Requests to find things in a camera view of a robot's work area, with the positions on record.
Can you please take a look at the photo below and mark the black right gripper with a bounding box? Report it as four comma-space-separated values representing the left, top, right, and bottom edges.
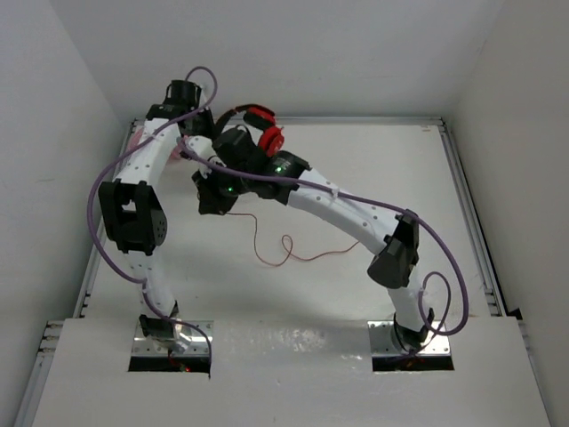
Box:
194, 157, 252, 214

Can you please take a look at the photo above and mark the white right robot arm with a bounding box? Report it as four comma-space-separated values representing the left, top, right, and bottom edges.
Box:
185, 126, 434, 353

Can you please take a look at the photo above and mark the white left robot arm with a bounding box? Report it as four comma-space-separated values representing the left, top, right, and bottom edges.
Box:
98, 80, 215, 355

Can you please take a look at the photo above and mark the pink cloth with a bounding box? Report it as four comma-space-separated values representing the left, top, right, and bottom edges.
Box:
128, 126, 188, 164

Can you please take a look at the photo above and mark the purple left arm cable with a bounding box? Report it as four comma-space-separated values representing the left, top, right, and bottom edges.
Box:
87, 66, 220, 379

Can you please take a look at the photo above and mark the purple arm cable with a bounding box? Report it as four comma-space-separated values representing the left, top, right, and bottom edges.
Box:
87, 66, 220, 379
177, 137, 468, 357

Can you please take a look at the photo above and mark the aluminium table frame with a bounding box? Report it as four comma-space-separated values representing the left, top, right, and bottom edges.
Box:
24, 121, 547, 426

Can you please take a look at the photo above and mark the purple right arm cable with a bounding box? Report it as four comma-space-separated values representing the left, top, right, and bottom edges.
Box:
177, 137, 468, 357

